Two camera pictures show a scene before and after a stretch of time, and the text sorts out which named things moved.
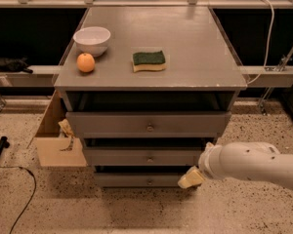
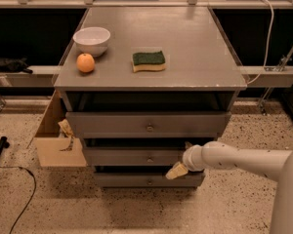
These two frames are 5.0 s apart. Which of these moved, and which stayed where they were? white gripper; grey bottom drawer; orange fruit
Moved: white gripper
Stayed: grey bottom drawer; orange fruit
